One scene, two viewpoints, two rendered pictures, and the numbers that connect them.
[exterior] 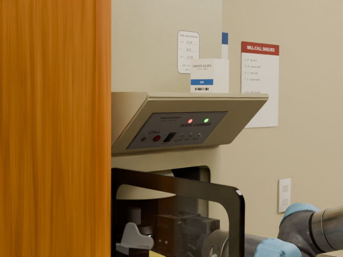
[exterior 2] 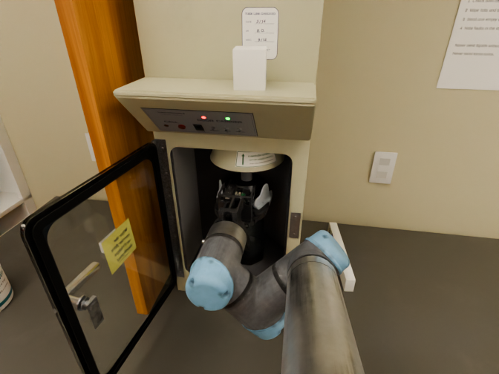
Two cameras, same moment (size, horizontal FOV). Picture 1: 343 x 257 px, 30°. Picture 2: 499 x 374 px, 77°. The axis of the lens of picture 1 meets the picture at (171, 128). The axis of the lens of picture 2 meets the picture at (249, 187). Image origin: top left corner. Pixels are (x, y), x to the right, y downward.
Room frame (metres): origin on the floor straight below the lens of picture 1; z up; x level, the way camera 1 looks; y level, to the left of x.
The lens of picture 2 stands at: (0.86, -0.51, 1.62)
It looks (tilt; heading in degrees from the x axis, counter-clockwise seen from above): 29 degrees down; 57
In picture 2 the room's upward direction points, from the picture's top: straight up
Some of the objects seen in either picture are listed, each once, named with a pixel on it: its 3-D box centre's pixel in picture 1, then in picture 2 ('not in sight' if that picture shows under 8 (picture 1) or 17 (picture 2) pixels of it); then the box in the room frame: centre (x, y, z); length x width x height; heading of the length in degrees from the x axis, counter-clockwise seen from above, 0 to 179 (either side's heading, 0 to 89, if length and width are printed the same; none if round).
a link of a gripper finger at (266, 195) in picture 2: not in sight; (264, 194); (1.24, 0.00, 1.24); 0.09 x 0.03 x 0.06; 18
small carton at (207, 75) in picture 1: (210, 76); (250, 67); (1.15, -0.07, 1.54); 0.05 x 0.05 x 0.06; 53
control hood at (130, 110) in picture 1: (189, 121); (220, 115); (1.11, -0.03, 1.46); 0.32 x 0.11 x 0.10; 137
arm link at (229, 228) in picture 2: not in sight; (224, 240); (1.08, -0.09, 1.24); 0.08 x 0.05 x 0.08; 137
